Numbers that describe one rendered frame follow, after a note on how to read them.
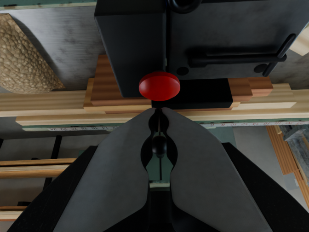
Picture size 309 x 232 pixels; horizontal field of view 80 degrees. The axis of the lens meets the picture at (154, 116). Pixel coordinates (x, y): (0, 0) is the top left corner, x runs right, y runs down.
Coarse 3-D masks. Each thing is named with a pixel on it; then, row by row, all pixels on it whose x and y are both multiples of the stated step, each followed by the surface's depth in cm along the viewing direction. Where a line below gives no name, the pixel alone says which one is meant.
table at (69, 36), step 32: (0, 0) 21; (32, 0) 21; (64, 0) 20; (96, 0) 20; (32, 32) 23; (64, 32) 23; (96, 32) 23; (64, 64) 28; (96, 64) 28; (288, 64) 29
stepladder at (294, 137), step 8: (280, 128) 109; (288, 128) 102; (296, 128) 91; (304, 128) 89; (288, 136) 98; (296, 136) 96; (304, 136) 97; (296, 144) 98; (304, 144) 99; (296, 152) 99; (304, 152) 97; (304, 160) 94; (304, 168) 95
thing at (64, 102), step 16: (0, 96) 34; (16, 96) 34; (32, 96) 34; (48, 96) 34; (64, 96) 33; (80, 96) 33; (256, 96) 32; (272, 96) 31; (288, 96) 31; (0, 112) 33; (16, 112) 33; (32, 112) 33; (48, 112) 33; (64, 112) 33; (80, 112) 33; (96, 112) 33
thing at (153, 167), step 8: (152, 160) 23; (160, 160) 23; (168, 160) 23; (152, 168) 23; (160, 168) 23; (168, 168) 23; (152, 176) 22; (160, 176) 22; (168, 176) 22; (152, 184) 22; (160, 184) 22; (168, 184) 22
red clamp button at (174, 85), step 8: (160, 72) 12; (144, 80) 13; (152, 80) 12; (160, 80) 12; (168, 80) 12; (176, 80) 13; (144, 88) 13; (152, 88) 13; (160, 88) 13; (168, 88) 13; (176, 88) 13; (144, 96) 14; (152, 96) 14; (160, 96) 14; (168, 96) 14
